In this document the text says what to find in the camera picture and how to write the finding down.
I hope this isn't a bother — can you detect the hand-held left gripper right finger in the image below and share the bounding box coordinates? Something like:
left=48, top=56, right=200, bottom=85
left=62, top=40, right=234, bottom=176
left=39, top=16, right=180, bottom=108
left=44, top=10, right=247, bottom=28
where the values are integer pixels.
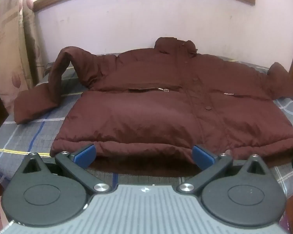
left=176, top=145, right=274, bottom=196

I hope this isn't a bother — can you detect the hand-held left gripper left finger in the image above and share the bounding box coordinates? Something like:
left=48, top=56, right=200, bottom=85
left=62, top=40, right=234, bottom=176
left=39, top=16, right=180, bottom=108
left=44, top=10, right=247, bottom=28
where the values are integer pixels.
left=15, top=143, right=113, bottom=196

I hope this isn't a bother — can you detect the brown padded jacket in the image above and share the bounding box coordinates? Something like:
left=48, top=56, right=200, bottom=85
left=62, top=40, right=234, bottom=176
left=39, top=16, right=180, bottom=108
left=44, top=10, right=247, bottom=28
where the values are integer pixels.
left=13, top=37, right=293, bottom=167

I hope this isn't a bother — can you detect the grey plaid bed sheet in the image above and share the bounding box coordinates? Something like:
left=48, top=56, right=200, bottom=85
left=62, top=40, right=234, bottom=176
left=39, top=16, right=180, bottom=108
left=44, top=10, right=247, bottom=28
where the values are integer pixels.
left=0, top=53, right=293, bottom=200

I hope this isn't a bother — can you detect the beige floral curtain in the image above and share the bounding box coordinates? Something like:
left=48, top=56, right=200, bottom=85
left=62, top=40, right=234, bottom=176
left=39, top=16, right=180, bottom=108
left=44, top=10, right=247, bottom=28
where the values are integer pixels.
left=0, top=0, right=50, bottom=132

